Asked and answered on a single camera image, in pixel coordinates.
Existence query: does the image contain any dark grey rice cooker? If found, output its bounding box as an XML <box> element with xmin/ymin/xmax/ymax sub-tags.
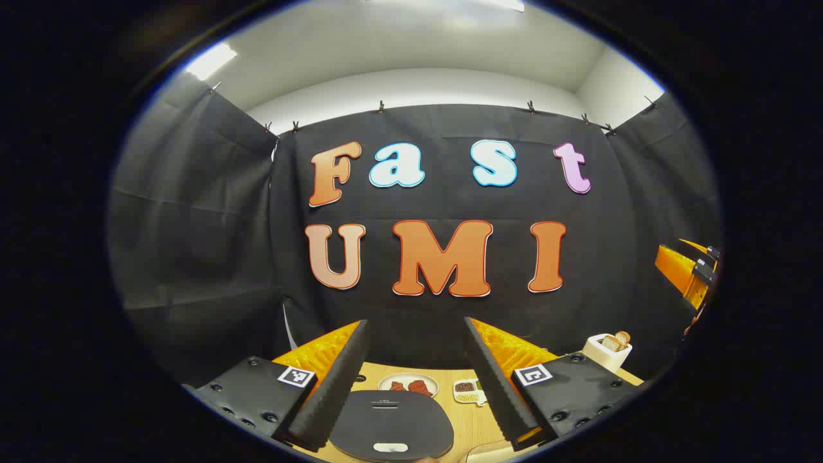
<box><xmin>329</xmin><ymin>390</ymin><xmax>455</xmax><ymax>462</ymax></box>

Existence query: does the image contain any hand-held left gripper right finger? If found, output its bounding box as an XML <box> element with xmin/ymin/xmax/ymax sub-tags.
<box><xmin>463</xmin><ymin>316</ymin><xmax>644</xmax><ymax>451</ymax></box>

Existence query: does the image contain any white divided bean dish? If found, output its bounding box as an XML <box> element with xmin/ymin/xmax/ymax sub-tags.
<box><xmin>453</xmin><ymin>379</ymin><xmax>487</xmax><ymax>407</ymax></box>

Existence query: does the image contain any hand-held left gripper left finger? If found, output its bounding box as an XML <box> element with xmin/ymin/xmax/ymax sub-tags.
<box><xmin>183</xmin><ymin>320</ymin><xmax>372</xmax><ymax>453</ymax></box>

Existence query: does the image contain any white round plate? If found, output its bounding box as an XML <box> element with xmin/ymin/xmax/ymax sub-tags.
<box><xmin>378</xmin><ymin>373</ymin><xmax>439</xmax><ymax>398</ymax></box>

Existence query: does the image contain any ceiling light panel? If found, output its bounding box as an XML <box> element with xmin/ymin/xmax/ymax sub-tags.
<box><xmin>185</xmin><ymin>42</ymin><xmax>237</xmax><ymax>81</ymax></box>

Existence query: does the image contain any white toaster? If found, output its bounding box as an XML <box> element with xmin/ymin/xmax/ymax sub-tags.
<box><xmin>583</xmin><ymin>333</ymin><xmax>633</xmax><ymax>374</ymax></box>

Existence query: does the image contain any row of black clips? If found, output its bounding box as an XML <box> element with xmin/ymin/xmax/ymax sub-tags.
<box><xmin>209</xmin><ymin>80</ymin><xmax>660</xmax><ymax>136</ymax></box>

